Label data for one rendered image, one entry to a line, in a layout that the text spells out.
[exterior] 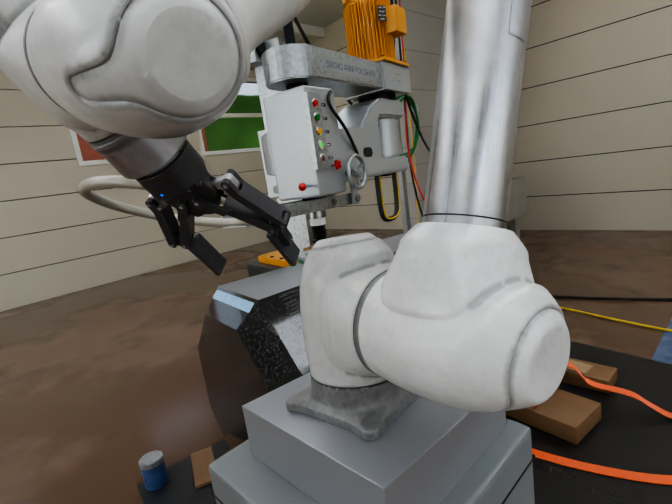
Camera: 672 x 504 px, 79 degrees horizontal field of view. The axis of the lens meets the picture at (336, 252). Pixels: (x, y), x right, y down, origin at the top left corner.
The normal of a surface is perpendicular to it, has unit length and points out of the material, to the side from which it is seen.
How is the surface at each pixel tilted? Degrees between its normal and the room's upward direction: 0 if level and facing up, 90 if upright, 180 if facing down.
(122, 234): 90
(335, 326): 84
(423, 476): 90
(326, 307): 77
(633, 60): 90
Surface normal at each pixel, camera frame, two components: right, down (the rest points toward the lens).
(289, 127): -0.56, 0.24
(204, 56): 0.59, 0.37
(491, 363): -0.43, 0.06
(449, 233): -0.30, -0.65
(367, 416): -0.08, -0.92
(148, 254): 0.69, 0.04
